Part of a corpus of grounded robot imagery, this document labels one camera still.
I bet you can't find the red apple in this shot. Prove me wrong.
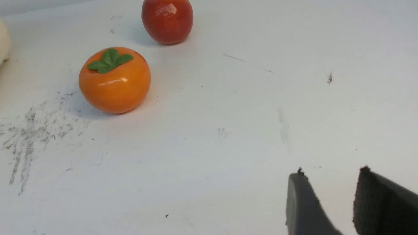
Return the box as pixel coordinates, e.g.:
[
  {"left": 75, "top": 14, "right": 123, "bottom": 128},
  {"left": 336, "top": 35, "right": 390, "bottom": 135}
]
[{"left": 141, "top": 0, "right": 194, "bottom": 45}]

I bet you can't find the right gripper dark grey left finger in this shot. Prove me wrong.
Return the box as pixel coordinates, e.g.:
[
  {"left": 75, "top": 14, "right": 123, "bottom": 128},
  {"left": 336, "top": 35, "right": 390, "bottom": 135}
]
[{"left": 286, "top": 168, "right": 342, "bottom": 235}]

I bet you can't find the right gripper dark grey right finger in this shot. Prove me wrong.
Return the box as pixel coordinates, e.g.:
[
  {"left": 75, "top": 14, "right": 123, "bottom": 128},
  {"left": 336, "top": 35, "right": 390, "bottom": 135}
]
[{"left": 353, "top": 166, "right": 418, "bottom": 235}]

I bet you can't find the orange persimmon with green leaf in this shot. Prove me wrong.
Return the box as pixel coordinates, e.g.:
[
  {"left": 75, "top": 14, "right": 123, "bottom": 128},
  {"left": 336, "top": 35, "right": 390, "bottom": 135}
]
[{"left": 78, "top": 47, "right": 151, "bottom": 114}]

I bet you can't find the white two-slot toaster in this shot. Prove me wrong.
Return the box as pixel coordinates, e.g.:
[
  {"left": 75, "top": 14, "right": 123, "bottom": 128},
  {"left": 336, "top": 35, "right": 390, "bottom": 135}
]
[{"left": 0, "top": 20, "right": 11, "bottom": 65}]

